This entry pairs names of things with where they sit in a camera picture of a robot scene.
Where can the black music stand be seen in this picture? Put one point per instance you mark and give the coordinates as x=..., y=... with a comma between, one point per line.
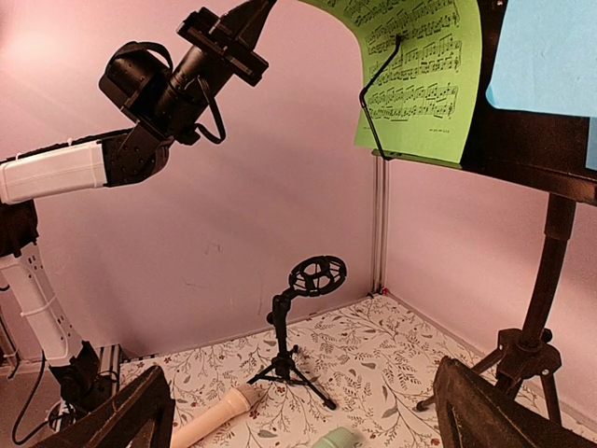
x=464, y=244

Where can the left aluminium frame post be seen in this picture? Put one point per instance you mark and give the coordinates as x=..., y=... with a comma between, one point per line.
x=380, y=225

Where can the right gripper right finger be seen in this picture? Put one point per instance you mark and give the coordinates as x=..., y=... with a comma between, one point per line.
x=473, y=413

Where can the mint green toy microphone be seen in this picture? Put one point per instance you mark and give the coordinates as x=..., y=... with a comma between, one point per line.
x=340, y=437

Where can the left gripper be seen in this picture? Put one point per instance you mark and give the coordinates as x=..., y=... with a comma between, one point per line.
x=232, y=37

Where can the green paper sheet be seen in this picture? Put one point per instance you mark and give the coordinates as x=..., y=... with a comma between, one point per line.
x=421, y=62

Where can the blue paper sheet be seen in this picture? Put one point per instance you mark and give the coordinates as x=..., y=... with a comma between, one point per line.
x=546, y=62

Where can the beige toy microphone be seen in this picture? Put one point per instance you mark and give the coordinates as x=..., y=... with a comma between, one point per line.
x=236, y=401

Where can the floral table mat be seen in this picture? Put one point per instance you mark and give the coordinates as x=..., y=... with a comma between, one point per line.
x=376, y=359

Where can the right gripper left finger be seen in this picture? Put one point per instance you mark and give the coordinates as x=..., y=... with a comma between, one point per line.
x=140, y=415

